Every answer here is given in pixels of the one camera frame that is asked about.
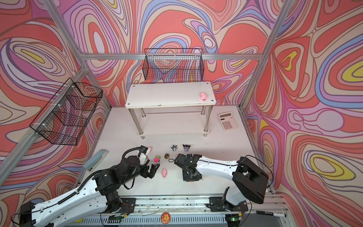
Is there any pink pig toy front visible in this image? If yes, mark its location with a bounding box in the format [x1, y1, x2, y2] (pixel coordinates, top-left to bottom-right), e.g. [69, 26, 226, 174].
[162, 168, 168, 178]

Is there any white shelf table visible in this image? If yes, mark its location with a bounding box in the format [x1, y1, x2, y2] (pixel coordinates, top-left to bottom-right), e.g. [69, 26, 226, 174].
[125, 82, 216, 139]

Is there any dark purple figure toy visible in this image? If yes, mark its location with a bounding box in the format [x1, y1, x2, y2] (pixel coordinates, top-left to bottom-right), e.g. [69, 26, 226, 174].
[183, 144, 191, 152]

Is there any left black wire basket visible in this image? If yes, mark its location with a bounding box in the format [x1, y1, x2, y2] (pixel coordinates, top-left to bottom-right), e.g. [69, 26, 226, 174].
[29, 79, 103, 146]

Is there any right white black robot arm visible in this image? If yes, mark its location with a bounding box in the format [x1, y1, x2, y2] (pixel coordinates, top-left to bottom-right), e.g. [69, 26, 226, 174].
[173, 154, 269, 213]

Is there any pink white calculator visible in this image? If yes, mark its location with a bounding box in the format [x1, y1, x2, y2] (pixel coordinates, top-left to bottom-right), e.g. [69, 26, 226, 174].
[218, 112, 239, 131]

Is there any back black wire basket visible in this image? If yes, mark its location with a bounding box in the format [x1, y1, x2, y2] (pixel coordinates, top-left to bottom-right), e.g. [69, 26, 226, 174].
[142, 48, 204, 83]

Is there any black white marker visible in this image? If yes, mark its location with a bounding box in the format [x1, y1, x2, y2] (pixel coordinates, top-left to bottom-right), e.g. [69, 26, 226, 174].
[256, 211, 286, 218]

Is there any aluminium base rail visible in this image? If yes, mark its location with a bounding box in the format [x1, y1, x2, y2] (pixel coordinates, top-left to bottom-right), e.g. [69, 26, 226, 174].
[69, 194, 296, 227]

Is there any black wire basket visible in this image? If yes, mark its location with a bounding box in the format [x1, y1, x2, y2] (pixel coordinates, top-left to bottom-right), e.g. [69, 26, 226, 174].
[142, 48, 204, 83]
[29, 79, 103, 146]

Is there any red round sticker badge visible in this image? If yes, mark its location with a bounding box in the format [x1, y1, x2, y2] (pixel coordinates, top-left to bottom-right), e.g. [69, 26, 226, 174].
[161, 212, 171, 224]

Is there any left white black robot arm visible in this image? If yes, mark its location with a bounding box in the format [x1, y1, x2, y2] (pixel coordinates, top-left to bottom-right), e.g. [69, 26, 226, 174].
[10, 146, 160, 227]

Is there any grey stapler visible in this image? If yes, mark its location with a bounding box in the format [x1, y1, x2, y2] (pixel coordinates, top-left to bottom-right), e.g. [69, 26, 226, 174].
[83, 149, 109, 172]

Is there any pink green toy car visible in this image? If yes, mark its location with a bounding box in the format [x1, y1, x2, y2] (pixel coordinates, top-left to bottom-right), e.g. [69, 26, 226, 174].
[154, 155, 161, 163]

